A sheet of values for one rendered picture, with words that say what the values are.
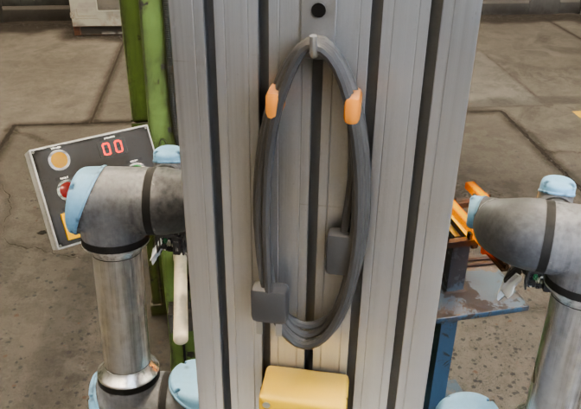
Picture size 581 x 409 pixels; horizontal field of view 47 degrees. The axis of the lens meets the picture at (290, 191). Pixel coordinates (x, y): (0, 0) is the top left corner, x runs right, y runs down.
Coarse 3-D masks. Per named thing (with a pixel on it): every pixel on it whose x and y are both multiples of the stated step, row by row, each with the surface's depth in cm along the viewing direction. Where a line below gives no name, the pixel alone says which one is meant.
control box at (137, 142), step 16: (128, 128) 191; (144, 128) 193; (64, 144) 182; (80, 144) 184; (96, 144) 186; (112, 144) 188; (128, 144) 191; (144, 144) 193; (32, 160) 178; (48, 160) 180; (80, 160) 184; (96, 160) 186; (112, 160) 188; (128, 160) 190; (144, 160) 193; (32, 176) 183; (48, 176) 179; (64, 176) 181; (48, 192) 179; (48, 208) 179; (64, 208) 181; (48, 224) 180; (64, 240) 180; (80, 240) 182
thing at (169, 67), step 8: (168, 8) 193; (168, 16) 194; (168, 24) 196; (168, 32) 197; (168, 40) 198; (168, 48) 199; (168, 56) 200; (168, 64) 201; (168, 72) 203; (168, 80) 204; (176, 120) 210; (168, 128) 213; (176, 128) 211; (176, 136) 213; (176, 144) 214
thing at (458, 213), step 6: (456, 204) 208; (456, 210) 205; (462, 210) 205; (456, 216) 204; (462, 216) 202; (462, 222) 201; (468, 228) 197; (474, 234) 194; (486, 252) 188; (492, 258) 186; (498, 264) 183; (504, 264) 180; (504, 270) 181
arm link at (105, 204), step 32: (96, 192) 108; (128, 192) 108; (96, 224) 109; (128, 224) 109; (96, 256) 112; (128, 256) 113; (96, 288) 117; (128, 288) 116; (128, 320) 118; (128, 352) 120; (96, 384) 126; (128, 384) 122; (160, 384) 126
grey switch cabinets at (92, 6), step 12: (72, 0) 688; (84, 0) 689; (96, 0) 689; (108, 0) 690; (72, 12) 694; (84, 12) 695; (96, 12) 696; (108, 12) 697; (84, 24) 701; (96, 24) 702; (108, 24) 703; (120, 24) 704
